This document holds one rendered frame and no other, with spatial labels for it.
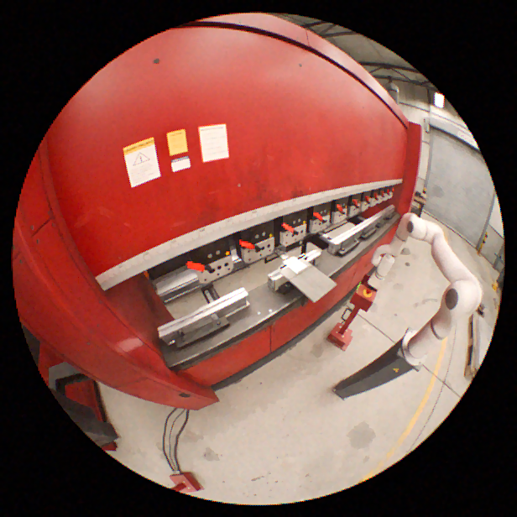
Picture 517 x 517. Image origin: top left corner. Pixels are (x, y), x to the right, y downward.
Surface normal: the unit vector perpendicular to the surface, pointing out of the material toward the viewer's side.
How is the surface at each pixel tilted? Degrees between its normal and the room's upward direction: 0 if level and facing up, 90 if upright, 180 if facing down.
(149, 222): 90
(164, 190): 90
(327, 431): 0
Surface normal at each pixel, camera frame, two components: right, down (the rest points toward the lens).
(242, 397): -0.06, -0.77
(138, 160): 0.55, 0.51
